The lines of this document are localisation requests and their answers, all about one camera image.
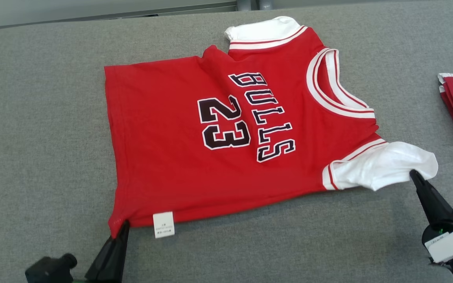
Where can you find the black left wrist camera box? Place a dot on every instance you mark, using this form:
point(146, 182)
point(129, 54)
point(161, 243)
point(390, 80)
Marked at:
point(49, 269)

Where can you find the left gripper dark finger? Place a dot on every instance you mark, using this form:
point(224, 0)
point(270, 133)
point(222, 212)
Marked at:
point(102, 267)
point(118, 263)

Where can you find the red Bulls 23 jersey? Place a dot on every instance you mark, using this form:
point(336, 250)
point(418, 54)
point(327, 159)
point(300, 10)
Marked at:
point(163, 137)

